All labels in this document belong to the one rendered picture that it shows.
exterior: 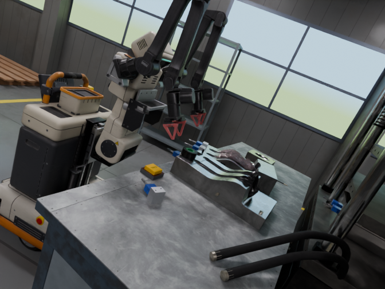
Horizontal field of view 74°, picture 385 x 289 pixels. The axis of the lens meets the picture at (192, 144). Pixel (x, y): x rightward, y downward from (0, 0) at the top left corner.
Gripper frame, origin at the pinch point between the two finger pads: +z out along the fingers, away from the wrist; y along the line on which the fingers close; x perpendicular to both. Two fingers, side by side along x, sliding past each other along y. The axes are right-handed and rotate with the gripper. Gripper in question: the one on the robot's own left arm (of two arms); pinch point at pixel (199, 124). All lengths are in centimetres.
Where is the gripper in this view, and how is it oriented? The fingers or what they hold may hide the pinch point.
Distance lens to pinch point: 160.2
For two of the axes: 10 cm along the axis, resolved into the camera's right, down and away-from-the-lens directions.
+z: 0.7, 9.8, 1.9
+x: -9.6, 0.2, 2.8
